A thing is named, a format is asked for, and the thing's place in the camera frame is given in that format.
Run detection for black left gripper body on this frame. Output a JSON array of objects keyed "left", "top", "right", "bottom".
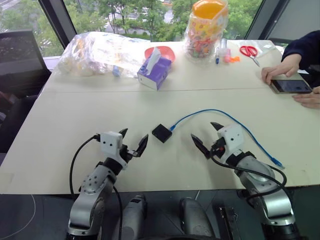
[{"left": 119, "top": 144, "right": 141, "bottom": 162}]

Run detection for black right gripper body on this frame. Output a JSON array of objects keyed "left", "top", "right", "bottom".
[{"left": 210, "top": 136, "right": 227, "bottom": 159}]

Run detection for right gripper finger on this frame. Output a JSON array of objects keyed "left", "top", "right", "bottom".
[
  {"left": 210, "top": 121, "right": 225, "bottom": 132},
  {"left": 190, "top": 133, "right": 211, "bottom": 160}
]

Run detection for small black box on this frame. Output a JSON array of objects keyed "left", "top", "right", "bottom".
[{"left": 151, "top": 123, "right": 173, "bottom": 144}]

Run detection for person's right hand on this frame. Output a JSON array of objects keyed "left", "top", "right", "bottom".
[{"left": 261, "top": 53, "right": 301, "bottom": 86}]

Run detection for person's left hand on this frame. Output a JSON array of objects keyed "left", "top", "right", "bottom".
[{"left": 291, "top": 86, "right": 320, "bottom": 110}]

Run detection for dark rounded grey shape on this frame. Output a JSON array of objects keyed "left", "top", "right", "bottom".
[
  {"left": 122, "top": 194, "right": 148, "bottom": 240},
  {"left": 179, "top": 197, "right": 215, "bottom": 238}
]

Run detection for purple tissue box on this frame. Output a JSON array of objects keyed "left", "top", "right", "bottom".
[{"left": 136, "top": 46, "right": 173, "bottom": 91}]

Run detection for black flat bar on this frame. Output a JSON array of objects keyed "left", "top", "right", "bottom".
[{"left": 218, "top": 206, "right": 241, "bottom": 240}]

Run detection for small clear bottle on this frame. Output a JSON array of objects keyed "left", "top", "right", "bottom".
[{"left": 219, "top": 37, "right": 229, "bottom": 56}]

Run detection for smartphone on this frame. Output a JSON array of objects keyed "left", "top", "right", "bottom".
[{"left": 269, "top": 78, "right": 313, "bottom": 95}]

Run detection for clear plastic bag of items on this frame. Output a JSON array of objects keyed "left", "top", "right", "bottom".
[{"left": 56, "top": 31, "right": 151, "bottom": 80}]

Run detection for red plastic bowl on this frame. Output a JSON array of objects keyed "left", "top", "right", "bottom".
[{"left": 144, "top": 46, "right": 177, "bottom": 63}]

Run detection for clear jar with colourful pieces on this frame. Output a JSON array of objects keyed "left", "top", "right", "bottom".
[{"left": 184, "top": 0, "right": 230, "bottom": 65}]

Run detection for empty clear plastic bag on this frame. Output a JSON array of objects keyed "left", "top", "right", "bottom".
[{"left": 252, "top": 39, "right": 278, "bottom": 58}]

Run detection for black mesh office chair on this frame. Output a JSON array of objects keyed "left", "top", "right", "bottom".
[{"left": 0, "top": 29, "right": 52, "bottom": 153}]

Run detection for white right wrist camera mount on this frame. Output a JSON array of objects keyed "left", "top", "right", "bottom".
[{"left": 216, "top": 124, "right": 245, "bottom": 163}]

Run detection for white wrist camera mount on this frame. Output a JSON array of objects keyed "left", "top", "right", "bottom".
[
  {"left": 216, "top": 124, "right": 245, "bottom": 163},
  {"left": 99, "top": 131, "right": 130, "bottom": 171}
]

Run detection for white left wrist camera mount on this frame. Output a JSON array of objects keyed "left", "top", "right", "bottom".
[{"left": 99, "top": 131, "right": 130, "bottom": 171}]

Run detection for blue cable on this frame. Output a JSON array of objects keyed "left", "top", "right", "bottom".
[{"left": 169, "top": 108, "right": 286, "bottom": 170}]

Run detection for red-handled scissors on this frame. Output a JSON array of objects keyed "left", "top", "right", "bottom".
[{"left": 239, "top": 44, "right": 261, "bottom": 68}]

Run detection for thin white wire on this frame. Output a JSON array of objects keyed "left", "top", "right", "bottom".
[{"left": 0, "top": 193, "right": 37, "bottom": 238}]

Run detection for dark window frame post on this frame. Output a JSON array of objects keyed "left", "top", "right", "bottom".
[
  {"left": 37, "top": 0, "right": 77, "bottom": 48},
  {"left": 244, "top": 0, "right": 273, "bottom": 41}
]

